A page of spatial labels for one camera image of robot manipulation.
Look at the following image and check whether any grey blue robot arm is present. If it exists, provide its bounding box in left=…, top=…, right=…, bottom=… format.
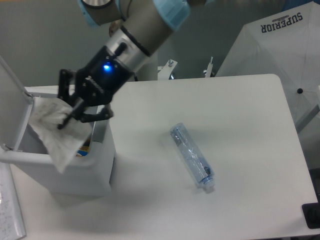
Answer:
left=57, top=0, right=208, bottom=129

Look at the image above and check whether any clear plastic wrapper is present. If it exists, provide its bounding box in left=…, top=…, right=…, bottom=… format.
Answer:
left=28, top=97, right=93, bottom=174

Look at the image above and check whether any white metal base frame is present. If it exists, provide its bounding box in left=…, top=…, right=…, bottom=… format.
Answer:
left=157, top=59, right=178, bottom=81

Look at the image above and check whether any white superior umbrella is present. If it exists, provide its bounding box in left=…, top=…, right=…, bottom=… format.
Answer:
left=216, top=1, right=320, bottom=122

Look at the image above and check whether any black device at edge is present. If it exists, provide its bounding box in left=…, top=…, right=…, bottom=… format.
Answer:
left=302, top=202, right=320, bottom=229

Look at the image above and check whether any blue yellow snack package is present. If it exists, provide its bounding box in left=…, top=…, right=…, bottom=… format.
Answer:
left=76, top=140, right=91, bottom=157

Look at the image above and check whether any white plastic trash can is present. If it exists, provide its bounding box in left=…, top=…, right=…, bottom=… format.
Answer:
left=0, top=94, right=116, bottom=196

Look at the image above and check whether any clear plastic bottle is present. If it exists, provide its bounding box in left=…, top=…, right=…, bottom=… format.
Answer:
left=169, top=122, right=216, bottom=193

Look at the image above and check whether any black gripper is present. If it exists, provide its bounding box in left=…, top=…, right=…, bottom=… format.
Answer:
left=57, top=45, right=133, bottom=130

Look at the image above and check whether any white trash can lid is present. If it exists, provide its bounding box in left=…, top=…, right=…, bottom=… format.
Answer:
left=0, top=58, right=33, bottom=151

